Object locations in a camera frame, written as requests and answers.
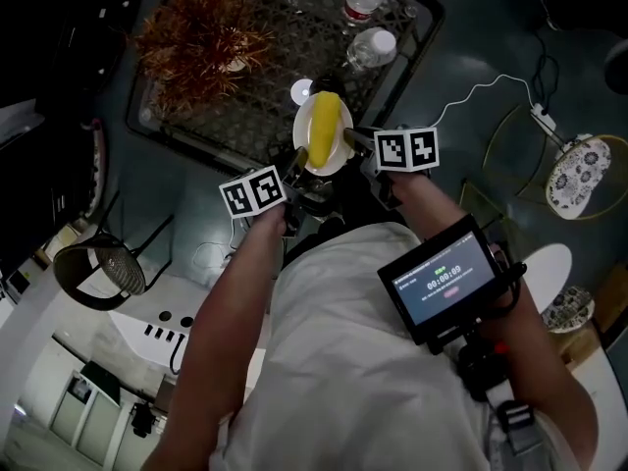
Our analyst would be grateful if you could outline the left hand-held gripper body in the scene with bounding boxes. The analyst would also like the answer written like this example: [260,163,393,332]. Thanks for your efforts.
[219,164,309,238]

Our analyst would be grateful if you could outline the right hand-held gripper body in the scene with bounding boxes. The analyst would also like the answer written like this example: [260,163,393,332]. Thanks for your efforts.
[359,126,441,212]

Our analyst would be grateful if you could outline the white oval plate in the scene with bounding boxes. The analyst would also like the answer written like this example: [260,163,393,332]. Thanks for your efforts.
[291,96,355,177]

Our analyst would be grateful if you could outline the yellow corn cob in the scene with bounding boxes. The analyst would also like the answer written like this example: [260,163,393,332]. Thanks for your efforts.
[307,90,340,170]

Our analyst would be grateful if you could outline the person's right forearm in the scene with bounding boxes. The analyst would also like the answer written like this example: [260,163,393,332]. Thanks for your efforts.
[392,172,605,471]

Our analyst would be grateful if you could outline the person's left forearm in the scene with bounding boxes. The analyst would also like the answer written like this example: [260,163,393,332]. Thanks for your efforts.
[141,208,289,471]

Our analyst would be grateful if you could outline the dark lattice tray table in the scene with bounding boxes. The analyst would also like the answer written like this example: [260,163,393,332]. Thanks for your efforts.
[125,0,447,177]

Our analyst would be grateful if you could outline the red-label bottle white cap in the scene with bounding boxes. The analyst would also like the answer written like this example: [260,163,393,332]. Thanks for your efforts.
[345,26,398,72]

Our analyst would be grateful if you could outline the white power strip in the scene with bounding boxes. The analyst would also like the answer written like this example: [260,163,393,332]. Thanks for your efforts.
[529,103,559,135]

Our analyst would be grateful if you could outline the orange dried plant white vase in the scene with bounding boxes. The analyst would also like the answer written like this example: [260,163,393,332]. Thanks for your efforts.
[134,0,276,113]

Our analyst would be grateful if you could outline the black wicker chair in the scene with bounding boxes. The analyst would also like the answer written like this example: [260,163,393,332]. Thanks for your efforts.
[52,191,177,313]

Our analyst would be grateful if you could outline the white cabinet black slots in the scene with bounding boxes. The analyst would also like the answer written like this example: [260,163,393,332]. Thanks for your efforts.
[107,306,198,378]

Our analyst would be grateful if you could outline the white round stool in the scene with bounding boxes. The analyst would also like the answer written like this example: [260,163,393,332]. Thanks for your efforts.
[522,242,574,314]

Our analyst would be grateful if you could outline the person's white shirt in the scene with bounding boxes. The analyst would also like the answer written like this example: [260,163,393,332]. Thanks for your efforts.
[210,221,580,471]

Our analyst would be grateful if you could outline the white cable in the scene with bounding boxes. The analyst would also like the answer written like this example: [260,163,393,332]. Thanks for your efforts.
[193,74,537,270]

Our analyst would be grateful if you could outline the black cable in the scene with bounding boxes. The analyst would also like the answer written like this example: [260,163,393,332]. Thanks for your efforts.
[532,26,561,113]

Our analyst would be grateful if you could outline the black monitor mount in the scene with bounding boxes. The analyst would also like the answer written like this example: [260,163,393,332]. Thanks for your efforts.
[458,331,512,402]

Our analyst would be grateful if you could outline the grey strap black buckle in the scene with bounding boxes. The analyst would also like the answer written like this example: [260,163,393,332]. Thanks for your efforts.
[494,399,547,456]

